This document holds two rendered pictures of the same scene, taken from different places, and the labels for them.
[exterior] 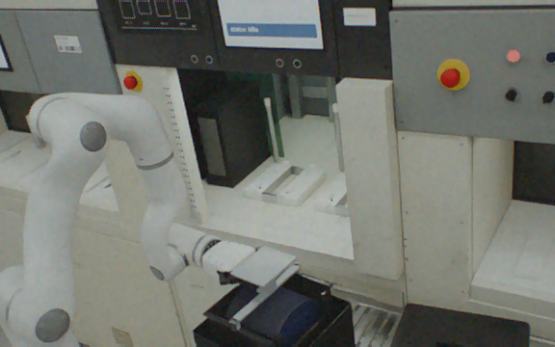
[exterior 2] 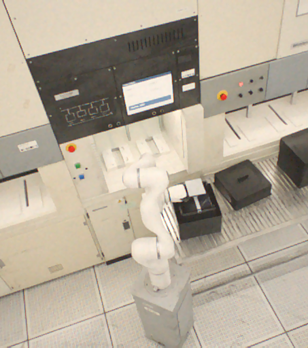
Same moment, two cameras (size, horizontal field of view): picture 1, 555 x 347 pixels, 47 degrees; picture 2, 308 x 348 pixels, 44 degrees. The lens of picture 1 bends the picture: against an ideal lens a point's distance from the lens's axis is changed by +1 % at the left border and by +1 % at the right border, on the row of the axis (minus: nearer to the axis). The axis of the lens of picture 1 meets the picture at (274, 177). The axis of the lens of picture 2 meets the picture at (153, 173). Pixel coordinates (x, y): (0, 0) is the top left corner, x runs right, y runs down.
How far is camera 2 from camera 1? 163 cm
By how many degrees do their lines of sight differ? 41
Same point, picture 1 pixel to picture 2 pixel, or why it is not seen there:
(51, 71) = (13, 164)
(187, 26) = (107, 113)
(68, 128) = (164, 177)
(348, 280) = (179, 178)
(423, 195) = (209, 136)
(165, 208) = not seen: hidden behind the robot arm
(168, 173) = not seen: hidden behind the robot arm
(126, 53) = (68, 136)
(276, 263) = (198, 184)
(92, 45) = (46, 141)
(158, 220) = not seen: hidden behind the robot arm
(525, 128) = (243, 103)
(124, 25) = (68, 125)
